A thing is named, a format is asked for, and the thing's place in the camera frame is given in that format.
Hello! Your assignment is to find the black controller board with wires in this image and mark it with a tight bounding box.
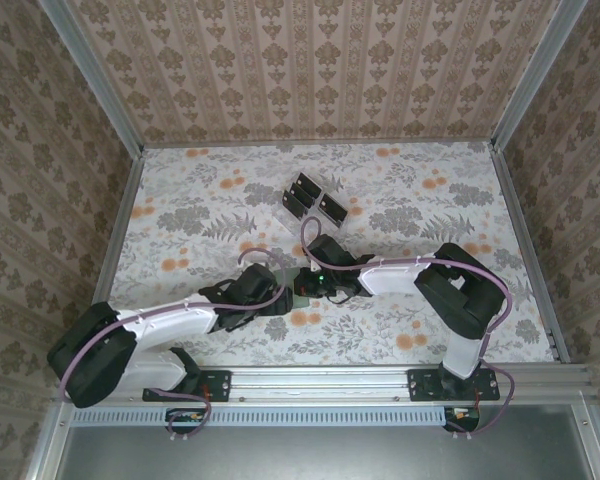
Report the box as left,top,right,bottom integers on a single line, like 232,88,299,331
443,407,481,432
167,407,206,432

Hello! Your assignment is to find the grey-green card holder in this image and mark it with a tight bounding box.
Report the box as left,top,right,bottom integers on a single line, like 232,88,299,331
272,267,314,312

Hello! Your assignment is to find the aluminium frame post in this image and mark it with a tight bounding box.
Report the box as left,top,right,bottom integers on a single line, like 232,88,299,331
35,0,146,157
488,0,590,151

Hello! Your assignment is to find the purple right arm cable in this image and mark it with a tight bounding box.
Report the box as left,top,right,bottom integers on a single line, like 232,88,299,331
300,216,517,442

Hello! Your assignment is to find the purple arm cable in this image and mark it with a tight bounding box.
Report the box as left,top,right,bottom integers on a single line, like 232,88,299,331
59,248,289,444
300,216,517,442

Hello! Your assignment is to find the aluminium mounting rail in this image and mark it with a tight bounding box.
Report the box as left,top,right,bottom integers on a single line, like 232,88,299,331
54,364,594,404

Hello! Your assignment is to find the slotted grey cable duct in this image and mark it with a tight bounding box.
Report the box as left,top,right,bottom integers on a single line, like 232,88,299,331
72,405,449,427

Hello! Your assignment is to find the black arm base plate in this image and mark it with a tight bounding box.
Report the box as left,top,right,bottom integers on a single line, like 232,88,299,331
142,368,231,403
407,368,501,403

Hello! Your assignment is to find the clear acrylic card stand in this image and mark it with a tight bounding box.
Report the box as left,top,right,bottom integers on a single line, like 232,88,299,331
274,171,351,237

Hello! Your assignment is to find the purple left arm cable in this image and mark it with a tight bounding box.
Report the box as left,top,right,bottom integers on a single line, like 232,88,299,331
59,248,289,444

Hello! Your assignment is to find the aluminium frame bar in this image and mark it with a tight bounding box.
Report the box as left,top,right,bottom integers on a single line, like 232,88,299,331
571,403,600,480
24,403,76,480

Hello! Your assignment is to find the grey metal panel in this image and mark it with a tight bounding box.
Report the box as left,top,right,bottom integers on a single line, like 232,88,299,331
59,404,589,480

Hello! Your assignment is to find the aluminium side rail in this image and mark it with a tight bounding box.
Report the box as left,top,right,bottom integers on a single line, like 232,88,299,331
87,147,146,309
488,142,572,365

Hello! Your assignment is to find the black credit card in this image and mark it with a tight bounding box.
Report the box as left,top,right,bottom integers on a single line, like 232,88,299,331
281,189,310,219
295,172,324,194
288,181,317,203
317,194,349,221

